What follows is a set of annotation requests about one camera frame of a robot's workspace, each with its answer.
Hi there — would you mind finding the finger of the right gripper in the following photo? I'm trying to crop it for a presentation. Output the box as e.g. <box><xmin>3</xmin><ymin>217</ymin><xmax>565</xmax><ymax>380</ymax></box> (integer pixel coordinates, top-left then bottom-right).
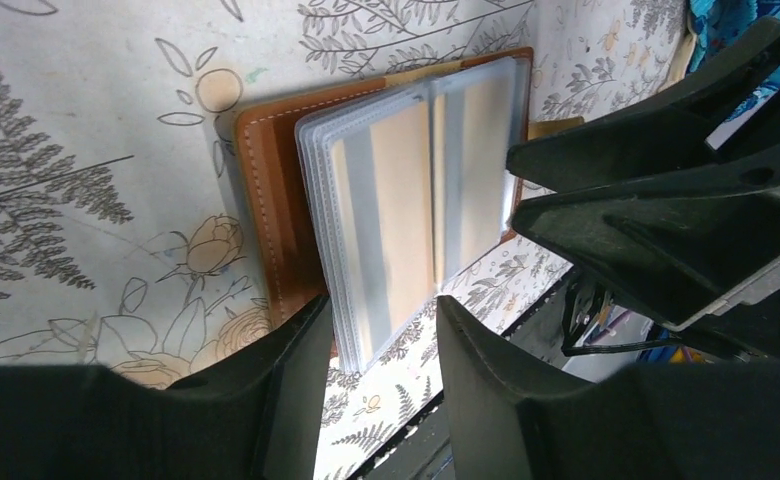
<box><xmin>507</xmin><ymin>16</ymin><xmax>780</xmax><ymax>193</ymax></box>
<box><xmin>512</xmin><ymin>144</ymin><xmax>780</xmax><ymax>331</ymax></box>

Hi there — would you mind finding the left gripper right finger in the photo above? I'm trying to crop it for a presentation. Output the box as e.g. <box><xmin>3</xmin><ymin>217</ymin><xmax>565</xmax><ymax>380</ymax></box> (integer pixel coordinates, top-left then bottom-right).
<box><xmin>436</xmin><ymin>296</ymin><xmax>780</xmax><ymax>479</ymax></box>

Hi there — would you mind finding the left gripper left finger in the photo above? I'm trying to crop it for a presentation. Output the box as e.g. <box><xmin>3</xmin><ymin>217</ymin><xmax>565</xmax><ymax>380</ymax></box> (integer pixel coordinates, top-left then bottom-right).
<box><xmin>0</xmin><ymin>296</ymin><xmax>332</xmax><ymax>479</ymax></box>

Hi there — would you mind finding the brown leather card holder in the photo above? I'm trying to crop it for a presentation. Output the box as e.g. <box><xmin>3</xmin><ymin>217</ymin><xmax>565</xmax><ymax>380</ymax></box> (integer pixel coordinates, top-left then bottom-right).
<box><xmin>233</xmin><ymin>46</ymin><xmax>585</xmax><ymax>376</ymax></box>

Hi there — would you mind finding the blue patterned cloth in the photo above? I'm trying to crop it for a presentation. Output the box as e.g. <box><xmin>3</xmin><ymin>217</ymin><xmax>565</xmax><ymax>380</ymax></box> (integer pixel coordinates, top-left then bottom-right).
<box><xmin>687</xmin><ymin>1</ymin><xmax>780</xmax><ymax>126</ymax></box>

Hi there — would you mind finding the floral table mat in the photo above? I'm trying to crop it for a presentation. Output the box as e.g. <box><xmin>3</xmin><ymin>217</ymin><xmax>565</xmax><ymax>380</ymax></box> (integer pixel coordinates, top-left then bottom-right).
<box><xmin>0</xmin><ymin>1</ymin><xmax>687</xmax><ymax>389</ymax></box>

